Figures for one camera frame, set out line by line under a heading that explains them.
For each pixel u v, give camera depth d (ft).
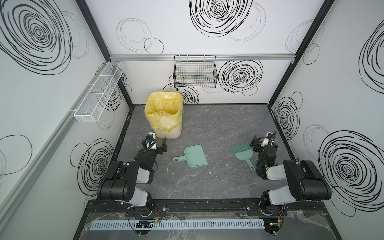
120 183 1.44
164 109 3.33
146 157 2.21
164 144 2.65
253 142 2.77
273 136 2.41
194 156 3.07
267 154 2.20
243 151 3.08
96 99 2.49
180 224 2.53
